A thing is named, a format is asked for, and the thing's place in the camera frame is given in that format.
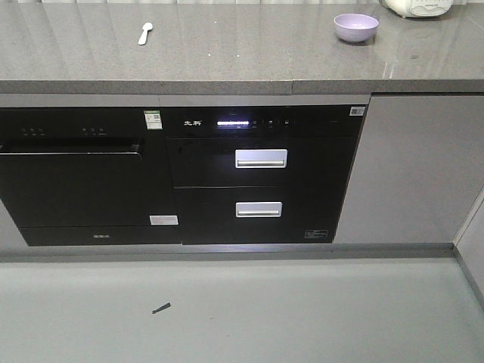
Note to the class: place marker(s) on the white plastic spoon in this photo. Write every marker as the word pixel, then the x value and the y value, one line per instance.
pixel 146 28

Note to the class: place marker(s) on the purple bowl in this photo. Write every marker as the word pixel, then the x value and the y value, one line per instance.
pixel 355 27

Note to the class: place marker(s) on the black disinfection cabinet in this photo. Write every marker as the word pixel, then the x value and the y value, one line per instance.
pixel 321 141

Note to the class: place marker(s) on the white label sticker dishwasher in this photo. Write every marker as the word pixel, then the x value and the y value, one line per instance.
pixel 163 219

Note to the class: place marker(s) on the green energy label sticker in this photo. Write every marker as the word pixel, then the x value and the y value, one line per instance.
pixel 153 120

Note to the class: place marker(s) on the white QR sticker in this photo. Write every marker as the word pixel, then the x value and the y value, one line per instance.
pixel 357 111

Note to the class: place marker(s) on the black tape strip far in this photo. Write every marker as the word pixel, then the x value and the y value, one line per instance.
pixel 163 307

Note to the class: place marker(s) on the black built-in dishwasher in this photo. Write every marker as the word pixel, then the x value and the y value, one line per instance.
pixel 85 176

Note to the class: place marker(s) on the grey cabinet door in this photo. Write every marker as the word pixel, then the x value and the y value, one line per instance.
pixel 417 172

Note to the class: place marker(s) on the white side cabinet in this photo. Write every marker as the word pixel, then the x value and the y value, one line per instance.
pixel 470 247

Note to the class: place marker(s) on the white rice cooker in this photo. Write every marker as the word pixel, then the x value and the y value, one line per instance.
pixel 418 8

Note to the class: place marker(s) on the silver upper drawer handle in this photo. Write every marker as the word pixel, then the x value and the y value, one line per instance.
pixel 260 158

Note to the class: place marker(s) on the silver drawer handle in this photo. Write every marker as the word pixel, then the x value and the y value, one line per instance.
pixel 260 158
pixel 271 209

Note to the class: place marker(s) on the silver lower drawer handle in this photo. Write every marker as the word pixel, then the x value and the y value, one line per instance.
pixel 271 209

